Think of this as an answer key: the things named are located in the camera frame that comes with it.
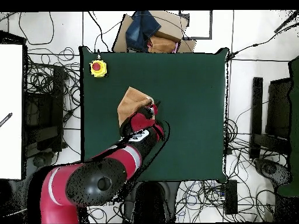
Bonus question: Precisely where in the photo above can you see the tan terry towel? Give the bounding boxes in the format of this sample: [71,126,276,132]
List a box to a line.
[117,86,155,128]

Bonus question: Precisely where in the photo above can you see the black flat bar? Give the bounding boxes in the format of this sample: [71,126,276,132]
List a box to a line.
[249,76,264,161]

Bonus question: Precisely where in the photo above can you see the dark green table cloth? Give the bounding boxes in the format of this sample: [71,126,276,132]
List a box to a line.
[78,45,230,184]

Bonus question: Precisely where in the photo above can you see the folded tan towel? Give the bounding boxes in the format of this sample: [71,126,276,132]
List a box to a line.
[147,35,179,54]

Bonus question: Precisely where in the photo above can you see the yellow emergency stop button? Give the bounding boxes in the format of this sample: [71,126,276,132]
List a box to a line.
[89,59,109,79]

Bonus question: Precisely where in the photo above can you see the blue denim jeans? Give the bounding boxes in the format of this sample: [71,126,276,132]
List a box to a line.
[125,10,162,53]

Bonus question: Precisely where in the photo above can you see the brown cardboard box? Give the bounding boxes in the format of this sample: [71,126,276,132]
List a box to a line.
[112,10,197,54]

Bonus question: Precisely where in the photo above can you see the black equipment case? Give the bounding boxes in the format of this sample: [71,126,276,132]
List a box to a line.
[23,64,65,153]

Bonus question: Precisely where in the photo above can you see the black power strip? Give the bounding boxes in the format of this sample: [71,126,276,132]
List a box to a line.
[224,179,239,215]

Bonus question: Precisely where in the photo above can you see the black box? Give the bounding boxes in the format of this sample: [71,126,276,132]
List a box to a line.
[265,78,293,141]

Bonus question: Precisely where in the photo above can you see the green cloth on side table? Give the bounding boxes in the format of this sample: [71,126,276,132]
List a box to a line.
[277,55,299,197]

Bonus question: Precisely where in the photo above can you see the white desk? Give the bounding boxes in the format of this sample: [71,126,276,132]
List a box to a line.
[0,44,23,180]

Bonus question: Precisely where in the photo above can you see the black rod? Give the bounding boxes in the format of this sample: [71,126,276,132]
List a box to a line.
[273,10,299,34]

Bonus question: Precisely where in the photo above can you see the black square metal frame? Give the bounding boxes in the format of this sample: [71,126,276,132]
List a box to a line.
[178,9,214,40]

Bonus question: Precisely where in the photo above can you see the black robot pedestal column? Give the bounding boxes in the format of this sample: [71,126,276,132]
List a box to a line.
[122,181,180,224]

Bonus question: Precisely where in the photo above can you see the black cable with connector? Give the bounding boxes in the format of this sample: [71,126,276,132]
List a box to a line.
[227,22,299,60]

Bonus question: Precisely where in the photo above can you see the black pedestal foot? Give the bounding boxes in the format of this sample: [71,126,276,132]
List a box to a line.
[25,151,55,173]
[253,157,293,187]

